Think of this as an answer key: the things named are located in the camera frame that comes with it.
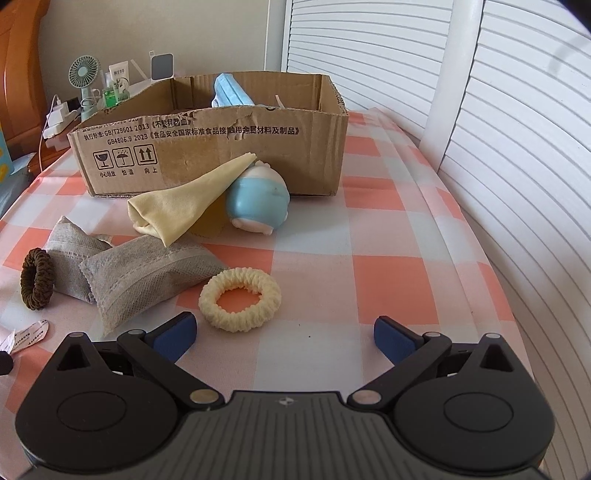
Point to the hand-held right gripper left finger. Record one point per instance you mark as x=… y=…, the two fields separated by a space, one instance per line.
x=174 y=336

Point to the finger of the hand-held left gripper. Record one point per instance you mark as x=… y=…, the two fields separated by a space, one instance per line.
x=3 y=362

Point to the white door frame post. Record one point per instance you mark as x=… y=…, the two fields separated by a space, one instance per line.
x=450 y=69

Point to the grey square device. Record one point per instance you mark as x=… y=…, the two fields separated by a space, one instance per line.
x=162 y=65

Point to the white bandage wrapper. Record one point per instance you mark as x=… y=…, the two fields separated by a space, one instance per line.
x=33 y=336
x=5 y=339

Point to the wooden headboard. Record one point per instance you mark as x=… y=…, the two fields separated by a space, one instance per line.
x=21 y=69

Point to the orange checked tablecloth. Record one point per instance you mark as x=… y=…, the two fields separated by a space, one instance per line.
x=323 y=277

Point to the grey fabric pouch front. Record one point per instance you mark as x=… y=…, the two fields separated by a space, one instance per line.
x=147 y=281

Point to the grey fabric pouch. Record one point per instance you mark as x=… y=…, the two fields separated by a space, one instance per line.
x=147 y=281
x=69 y=258

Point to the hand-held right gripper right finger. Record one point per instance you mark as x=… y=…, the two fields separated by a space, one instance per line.
x=395 y=340

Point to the yellow cloth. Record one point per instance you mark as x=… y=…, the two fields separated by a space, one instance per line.
x=184 y=207

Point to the blue and white soft toy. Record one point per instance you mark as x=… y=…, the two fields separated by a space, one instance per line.
x=258 y=198

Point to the printed cardboard box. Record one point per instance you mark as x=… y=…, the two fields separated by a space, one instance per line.
x=207 y=152

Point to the white louvred door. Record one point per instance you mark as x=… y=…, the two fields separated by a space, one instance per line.
x=531 y=184
x=369 y=41

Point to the green small bottle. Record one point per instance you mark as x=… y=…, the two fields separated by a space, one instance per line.
x=109 y=96

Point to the blue face mask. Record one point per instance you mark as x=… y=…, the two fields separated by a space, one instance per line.
x=231 y=92

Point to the cream scrunchie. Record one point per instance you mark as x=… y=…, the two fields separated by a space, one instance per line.
x=210 y=300

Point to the green mini fan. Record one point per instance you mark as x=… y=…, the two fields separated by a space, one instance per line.
x=84 y=71

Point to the white charger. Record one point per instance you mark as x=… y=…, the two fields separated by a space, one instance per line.
x=57 y=121

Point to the grey fabric pouch back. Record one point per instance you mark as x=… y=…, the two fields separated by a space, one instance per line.
x=69 y=258

